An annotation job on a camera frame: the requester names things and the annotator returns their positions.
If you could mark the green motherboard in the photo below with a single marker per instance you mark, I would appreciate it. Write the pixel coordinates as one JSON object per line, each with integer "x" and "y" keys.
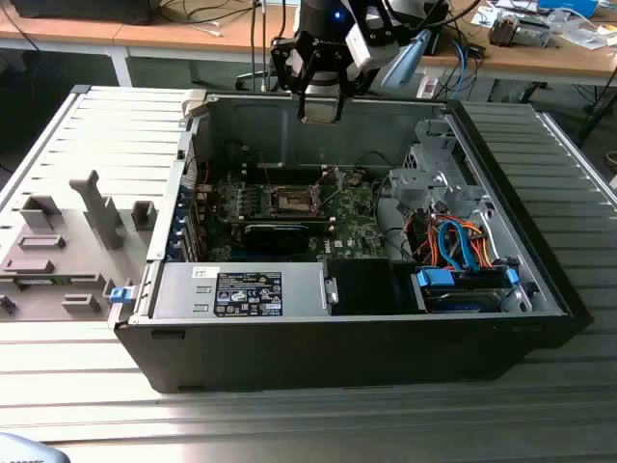
{"x": 356, "y": 226}

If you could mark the silver power supply unit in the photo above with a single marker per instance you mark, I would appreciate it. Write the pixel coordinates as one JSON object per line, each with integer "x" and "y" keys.
{"x": 183, "y": 289}

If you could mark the silver CPU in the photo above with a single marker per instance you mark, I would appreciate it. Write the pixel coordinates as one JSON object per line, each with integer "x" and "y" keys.
{"x": 320, "y": 113}

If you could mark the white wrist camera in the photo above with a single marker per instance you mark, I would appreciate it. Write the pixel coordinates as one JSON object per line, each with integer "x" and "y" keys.
{"x": 371, "y": 48}

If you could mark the black PC case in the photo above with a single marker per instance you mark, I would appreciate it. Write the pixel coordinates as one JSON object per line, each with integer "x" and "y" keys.
{"x": 289, "y": 352}

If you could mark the grey parts rack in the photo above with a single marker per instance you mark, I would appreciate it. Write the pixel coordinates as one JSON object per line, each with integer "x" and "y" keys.
{"x": 103, "y": 217}

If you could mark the silver drive cage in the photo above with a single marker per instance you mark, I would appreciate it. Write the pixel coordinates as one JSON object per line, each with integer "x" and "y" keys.
{"x": 434, "y": 188}

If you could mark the grey rounded object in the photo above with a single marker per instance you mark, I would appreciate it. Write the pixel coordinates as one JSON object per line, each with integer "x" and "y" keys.
{"x": 24, "y": 451}

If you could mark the small white device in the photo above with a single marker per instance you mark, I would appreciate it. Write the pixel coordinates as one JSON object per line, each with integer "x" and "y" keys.
{"x": 427, "y": 87}

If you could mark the silver CPU cooler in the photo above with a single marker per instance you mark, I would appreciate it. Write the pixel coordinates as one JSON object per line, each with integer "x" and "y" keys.
{"x": 511, "y": 31}

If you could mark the green RAM stick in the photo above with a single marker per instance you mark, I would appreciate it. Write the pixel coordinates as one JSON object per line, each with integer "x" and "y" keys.
{"x": 34, "y": 280}

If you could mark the hard disk in blue carrier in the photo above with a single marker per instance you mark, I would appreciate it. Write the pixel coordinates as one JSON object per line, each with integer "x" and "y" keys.
{"x": 463, "y": 299}

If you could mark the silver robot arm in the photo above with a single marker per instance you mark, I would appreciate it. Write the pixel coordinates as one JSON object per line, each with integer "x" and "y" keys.
{"x": 407, "y": 58}

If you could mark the blue plastic clip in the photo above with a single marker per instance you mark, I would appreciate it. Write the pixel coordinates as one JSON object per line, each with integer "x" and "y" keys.
{"x": 120, "y": 295}

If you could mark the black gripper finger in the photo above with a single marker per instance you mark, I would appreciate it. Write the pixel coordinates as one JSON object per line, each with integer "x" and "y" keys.
{"x": 284, "y": 62}
{"x": 359, "y": 83}

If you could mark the clear plastic bag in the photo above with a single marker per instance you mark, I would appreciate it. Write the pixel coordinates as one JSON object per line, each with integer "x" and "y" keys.
{"x": 585, "y": 36}

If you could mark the CPU socket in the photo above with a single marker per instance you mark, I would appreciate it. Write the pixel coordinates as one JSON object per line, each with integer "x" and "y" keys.
{"x": 291, "y": 202}

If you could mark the blue box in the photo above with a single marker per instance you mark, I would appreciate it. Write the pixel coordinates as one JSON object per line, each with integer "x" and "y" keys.
{"x": 569, "y": 5}

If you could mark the wooden desk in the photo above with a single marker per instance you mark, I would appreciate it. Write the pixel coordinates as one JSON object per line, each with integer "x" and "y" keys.
{"x": 530, "y": 60}
{"x": 72, "y": 34}

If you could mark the graphics card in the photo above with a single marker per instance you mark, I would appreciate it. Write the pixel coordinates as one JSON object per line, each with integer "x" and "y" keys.
{"x": 275, "y": 238}

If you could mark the black equipment box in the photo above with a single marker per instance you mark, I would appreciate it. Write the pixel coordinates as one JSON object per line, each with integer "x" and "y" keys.
{"x": 82, "y": 9}

